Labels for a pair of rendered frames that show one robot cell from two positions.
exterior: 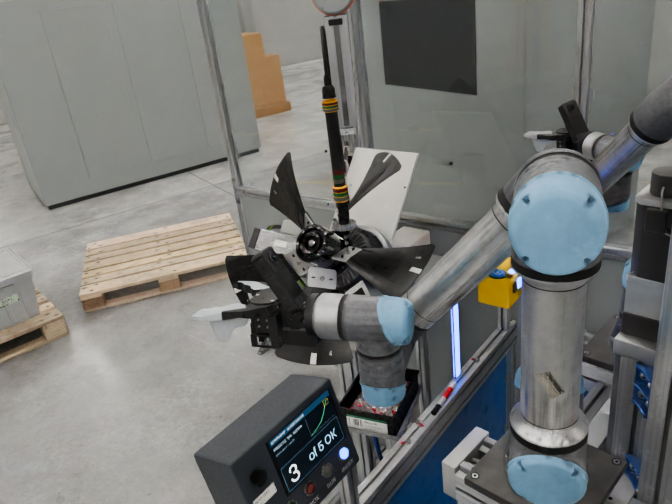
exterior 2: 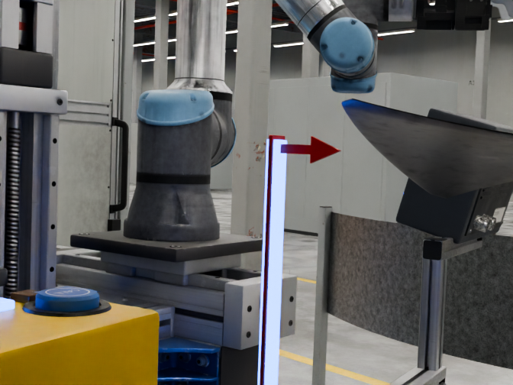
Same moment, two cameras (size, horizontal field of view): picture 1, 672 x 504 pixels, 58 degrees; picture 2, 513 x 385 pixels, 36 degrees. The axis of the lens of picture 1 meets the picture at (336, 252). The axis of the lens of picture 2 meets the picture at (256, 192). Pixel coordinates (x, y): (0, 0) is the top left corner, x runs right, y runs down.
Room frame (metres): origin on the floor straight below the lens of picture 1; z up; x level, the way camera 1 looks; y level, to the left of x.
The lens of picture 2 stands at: (2.09, -0.45, 1.18)
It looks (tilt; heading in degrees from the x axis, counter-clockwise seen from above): 3 degrees down; 169
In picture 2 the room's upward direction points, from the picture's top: 2 degrees clockwise
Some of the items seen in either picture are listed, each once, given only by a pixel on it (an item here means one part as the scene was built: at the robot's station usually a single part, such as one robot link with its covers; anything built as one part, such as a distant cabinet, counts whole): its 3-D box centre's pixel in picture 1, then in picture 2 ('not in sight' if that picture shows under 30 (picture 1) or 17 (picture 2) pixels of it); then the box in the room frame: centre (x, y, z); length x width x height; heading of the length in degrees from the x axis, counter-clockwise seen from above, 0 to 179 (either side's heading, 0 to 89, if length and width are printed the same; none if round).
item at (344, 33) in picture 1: (360, 240); not in sight; (2.34, -0.11, 0.90); 0.08 x 0.06 x 1.80; 84
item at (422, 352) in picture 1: (422, 359); not in sight; (2.11, -0.31, 0.42); 0.04 x 0.04 x 0.83; 49
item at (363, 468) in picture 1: (356, 410); not in sight; (1.79, 0.00, 0.46); 0.09 x 0.05 x 0.91; 49
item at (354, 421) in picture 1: (380, 397); not in sight; (1.36, -0.07, 0.85); 0.22 x 0.17 x 0.07; 153
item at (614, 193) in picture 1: (610, 190); not in sight; (1.48, -0.74, 1.34); 0.11 x 0.08 x 0.11; 107
